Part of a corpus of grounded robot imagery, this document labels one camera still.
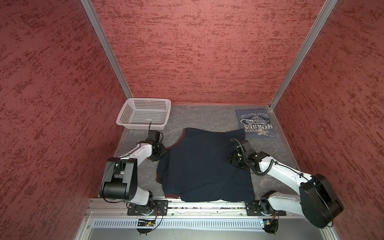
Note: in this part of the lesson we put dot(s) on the right small circuit board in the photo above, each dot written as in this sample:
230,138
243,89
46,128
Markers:
267,224

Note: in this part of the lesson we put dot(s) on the aluminium corner post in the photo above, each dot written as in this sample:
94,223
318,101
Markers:
317,26
97,26

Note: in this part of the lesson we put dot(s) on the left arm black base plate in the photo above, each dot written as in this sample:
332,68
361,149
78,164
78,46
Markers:
156,207

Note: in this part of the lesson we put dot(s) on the white perforated cable duct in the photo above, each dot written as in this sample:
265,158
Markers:
194,224

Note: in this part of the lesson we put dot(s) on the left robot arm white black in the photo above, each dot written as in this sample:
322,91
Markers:
120,179

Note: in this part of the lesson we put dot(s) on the aluminium corner post right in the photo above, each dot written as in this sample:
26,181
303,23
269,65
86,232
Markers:
317,26

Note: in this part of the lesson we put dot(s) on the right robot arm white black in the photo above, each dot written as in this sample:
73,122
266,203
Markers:
314,197

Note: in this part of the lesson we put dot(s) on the grey-blue tank top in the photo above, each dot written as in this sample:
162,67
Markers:
256,123

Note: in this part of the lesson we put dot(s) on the dark navy maroon-trimmed tank top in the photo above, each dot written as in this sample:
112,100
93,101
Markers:
196,169

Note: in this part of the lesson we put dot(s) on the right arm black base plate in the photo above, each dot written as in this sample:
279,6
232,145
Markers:
254,209

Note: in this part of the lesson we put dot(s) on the left small circuit board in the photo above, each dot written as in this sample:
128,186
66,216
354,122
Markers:
146,223

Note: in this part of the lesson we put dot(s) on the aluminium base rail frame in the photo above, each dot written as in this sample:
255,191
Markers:
291,226

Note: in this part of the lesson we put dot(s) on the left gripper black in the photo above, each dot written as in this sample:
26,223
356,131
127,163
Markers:
163,151

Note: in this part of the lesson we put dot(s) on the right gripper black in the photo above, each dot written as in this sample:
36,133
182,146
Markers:
232,160

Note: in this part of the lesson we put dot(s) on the aluminium corner post left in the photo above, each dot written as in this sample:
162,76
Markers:
97,26

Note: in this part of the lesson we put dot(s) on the white plastic laundry basket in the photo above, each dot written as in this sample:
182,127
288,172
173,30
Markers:
144,114

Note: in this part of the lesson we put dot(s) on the small circuit board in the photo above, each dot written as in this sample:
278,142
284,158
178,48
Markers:
267,224
146,223

